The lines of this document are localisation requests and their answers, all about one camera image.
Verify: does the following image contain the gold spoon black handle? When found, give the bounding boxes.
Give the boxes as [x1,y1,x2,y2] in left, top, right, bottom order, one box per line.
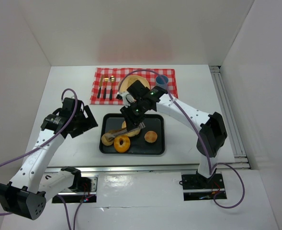
[109,75,116,101]

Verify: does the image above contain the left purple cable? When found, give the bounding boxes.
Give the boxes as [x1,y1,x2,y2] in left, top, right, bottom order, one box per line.
[0,88,95,230]

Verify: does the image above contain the large pale bagel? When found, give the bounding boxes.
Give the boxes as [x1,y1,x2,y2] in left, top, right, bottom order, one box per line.
[122,121,141,138]

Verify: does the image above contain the blue cup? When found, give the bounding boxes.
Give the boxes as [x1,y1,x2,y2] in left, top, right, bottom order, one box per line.
[155,75,169,89]

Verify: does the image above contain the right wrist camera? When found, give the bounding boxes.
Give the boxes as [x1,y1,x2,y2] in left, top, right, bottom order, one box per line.
[116,91,135,108]

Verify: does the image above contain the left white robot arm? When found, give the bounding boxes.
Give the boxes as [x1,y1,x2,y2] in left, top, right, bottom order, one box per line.
[0,98,98,220]

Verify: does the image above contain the speckled oval bread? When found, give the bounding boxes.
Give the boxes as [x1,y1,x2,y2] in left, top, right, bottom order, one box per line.
[127,75,139,88]

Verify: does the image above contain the small round bun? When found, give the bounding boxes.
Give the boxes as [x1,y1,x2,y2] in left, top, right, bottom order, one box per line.
[144,131,158,143]

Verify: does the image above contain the beige plate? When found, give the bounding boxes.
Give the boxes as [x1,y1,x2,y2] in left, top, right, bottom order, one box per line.
[119,76,151,92]

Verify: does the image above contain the aluminium rail front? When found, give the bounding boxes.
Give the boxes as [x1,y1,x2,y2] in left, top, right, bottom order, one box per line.
[39,163,205,173]

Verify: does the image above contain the gold fork black handle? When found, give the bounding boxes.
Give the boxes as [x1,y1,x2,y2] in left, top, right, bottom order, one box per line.
[103,75,109,100]

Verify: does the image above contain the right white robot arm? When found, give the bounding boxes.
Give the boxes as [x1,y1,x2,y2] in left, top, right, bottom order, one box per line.
[117,80,227,187]

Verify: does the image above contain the aluminium rail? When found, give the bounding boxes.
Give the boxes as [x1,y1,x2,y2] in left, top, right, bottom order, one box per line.
[209,66,250,169]
[39,163,205,173]

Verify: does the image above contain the gold knife black handle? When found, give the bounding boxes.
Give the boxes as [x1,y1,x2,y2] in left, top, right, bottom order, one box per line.
[97,75,104,99]

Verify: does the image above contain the aluminium rail right side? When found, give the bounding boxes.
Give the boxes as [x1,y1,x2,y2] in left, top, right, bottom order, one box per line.
[209,66,250,169]

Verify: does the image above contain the small round muffin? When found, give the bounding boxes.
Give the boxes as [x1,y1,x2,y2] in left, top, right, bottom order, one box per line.
[101,130,117,146]

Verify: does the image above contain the black baking tray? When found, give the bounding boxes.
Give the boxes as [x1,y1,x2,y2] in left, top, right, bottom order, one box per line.
[101,113,165,155]

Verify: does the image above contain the metal tongs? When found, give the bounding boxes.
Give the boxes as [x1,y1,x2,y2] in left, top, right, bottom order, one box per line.
[105,122,146,141]

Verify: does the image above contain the orange glazed donut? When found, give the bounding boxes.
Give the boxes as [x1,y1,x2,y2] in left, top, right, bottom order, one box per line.
[113,135,131,153]

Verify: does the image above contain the red checkered cloth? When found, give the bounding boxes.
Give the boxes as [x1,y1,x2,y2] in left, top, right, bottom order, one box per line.
[90,67,180,106]

